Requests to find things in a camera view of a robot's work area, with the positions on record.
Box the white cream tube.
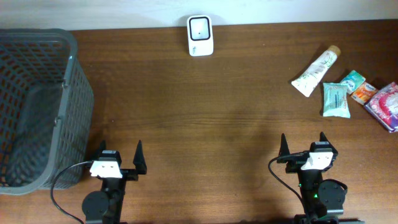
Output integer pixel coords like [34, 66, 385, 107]
[291, 45, 341, 97]

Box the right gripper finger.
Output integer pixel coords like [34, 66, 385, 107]
[278, 133, 290, 157]
[320, 132, 336, 151]

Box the green small tissue pack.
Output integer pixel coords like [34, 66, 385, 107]
[340, 70, 366, 95]

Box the teal wet wipes pack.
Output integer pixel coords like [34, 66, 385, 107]
[323, 83, 351, 118]

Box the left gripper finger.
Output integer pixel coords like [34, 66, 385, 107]
[133, 140, 147, 174]
[93, 140, 106, 161]

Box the orange small tissue pack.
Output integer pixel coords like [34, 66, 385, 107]
[351, 82, 378, 105]

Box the grey plastic basket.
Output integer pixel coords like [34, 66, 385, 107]
[1, 29, 94, 195]

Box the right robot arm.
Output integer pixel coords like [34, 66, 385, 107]
[277, 133, 348, 223]

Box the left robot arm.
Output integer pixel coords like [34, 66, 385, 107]
[82, 141, 147, 224]

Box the red purple tissue pack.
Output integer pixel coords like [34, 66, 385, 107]
[364, 82, 397, 133]

